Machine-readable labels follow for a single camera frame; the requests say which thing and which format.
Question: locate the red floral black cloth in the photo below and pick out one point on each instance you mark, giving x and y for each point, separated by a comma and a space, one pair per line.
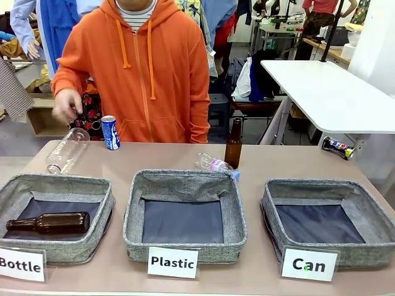
91, 112

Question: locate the grey fabric basket plastic bin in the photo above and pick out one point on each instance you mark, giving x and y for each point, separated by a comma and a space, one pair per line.
182, 182

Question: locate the brown checkered cloth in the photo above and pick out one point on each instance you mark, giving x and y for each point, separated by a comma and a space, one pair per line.
14, 92

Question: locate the brown glass beer bottle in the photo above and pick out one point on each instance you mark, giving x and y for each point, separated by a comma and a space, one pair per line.
52, 222
233, 151

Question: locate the blue hanging garment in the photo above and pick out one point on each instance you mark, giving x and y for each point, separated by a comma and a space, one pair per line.
55, 31

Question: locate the white Plastic label sign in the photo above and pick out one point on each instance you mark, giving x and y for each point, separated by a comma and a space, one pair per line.
172, 262

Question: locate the background person red shirt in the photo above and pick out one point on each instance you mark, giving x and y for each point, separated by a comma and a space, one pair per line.
318, 18

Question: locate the black vertical pole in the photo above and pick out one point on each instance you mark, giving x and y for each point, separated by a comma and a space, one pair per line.
331, 31

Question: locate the person's right hand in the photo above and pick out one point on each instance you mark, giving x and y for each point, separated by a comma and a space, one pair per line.
66, 105

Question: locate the large clear plastic bottle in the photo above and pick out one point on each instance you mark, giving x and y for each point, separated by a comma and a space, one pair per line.
66, 152

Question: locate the white Can label sign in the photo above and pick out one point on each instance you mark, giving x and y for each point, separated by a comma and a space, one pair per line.
308, 265

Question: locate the crushed dark soda can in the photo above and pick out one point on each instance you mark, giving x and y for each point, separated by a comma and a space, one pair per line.
336, 147

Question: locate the crushed clear bottle blue cap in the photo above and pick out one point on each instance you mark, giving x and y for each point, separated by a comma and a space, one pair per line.
213, 163

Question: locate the mannequin in light blue shirt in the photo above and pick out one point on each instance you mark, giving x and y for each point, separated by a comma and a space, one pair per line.
23, 24

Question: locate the wooden workbench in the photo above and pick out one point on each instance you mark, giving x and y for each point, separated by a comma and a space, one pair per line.
327, 49

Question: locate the yellow floral shirt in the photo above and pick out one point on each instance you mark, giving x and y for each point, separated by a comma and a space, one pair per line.
192, 7

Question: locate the red hanging garment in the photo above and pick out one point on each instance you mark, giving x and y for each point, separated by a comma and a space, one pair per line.
223, 37

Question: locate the dark clothes on chair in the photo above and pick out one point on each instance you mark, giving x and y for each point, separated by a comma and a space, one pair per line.
265, 77

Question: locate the grey fabric basket bottle bin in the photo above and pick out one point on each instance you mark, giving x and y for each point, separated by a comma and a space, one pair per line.
61, 249

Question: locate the blue soda can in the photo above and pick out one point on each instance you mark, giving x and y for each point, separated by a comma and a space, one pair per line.
110, 134

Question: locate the person in orange hoodie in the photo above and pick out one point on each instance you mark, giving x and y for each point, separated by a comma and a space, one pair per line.
145, 77

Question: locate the white paper roll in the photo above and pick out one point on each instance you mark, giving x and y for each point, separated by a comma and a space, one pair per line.
348, 50

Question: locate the person's right forearm orange sleeve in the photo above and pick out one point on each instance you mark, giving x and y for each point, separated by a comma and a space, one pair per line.
64, 80

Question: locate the black plastic stool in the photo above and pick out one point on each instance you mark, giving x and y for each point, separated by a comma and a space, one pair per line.
219, 108

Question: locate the person's left forearm orange sleeve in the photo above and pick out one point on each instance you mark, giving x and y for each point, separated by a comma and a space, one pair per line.
200, 120

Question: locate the mustard yellow cloth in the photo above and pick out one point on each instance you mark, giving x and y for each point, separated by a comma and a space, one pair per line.
12, 49

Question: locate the wooden box shelf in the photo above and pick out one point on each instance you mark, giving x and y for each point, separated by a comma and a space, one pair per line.
43, 120

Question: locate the white Bottle label sign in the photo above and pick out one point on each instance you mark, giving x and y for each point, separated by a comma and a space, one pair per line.
21, 265

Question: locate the white desk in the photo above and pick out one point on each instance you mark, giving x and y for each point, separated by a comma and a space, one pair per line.
324, 92

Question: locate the grey fabric basket can bin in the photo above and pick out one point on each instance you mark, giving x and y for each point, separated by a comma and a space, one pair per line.
364, 212

